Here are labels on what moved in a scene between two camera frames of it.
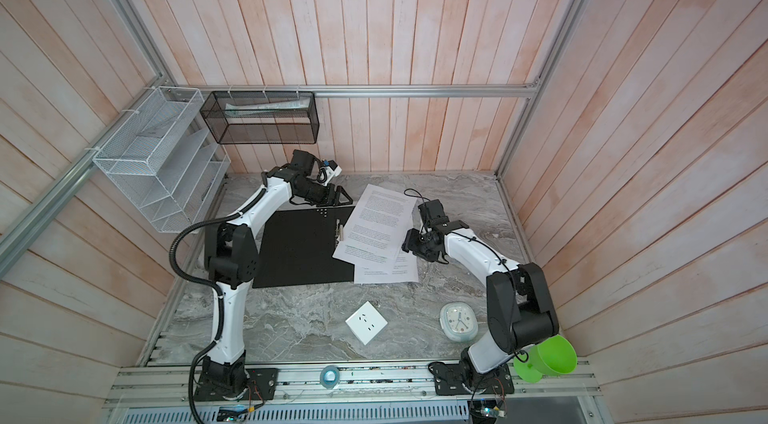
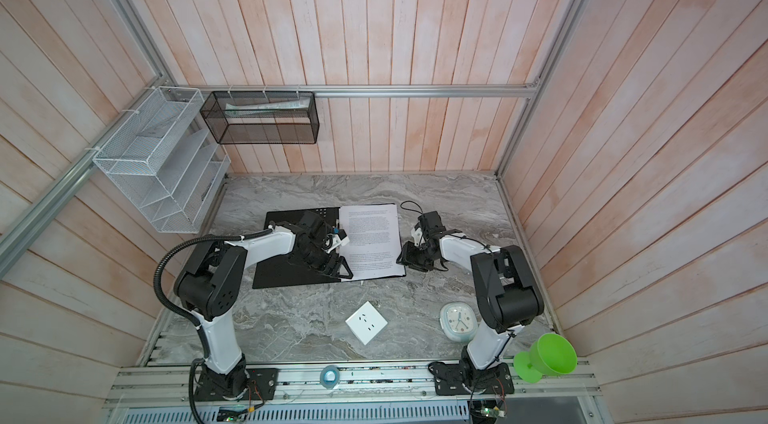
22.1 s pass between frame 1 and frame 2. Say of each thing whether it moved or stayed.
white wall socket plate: stayed
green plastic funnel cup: stayed
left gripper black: moved
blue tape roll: stayed
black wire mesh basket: stayed
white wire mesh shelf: stayed
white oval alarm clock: stayed
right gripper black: moved
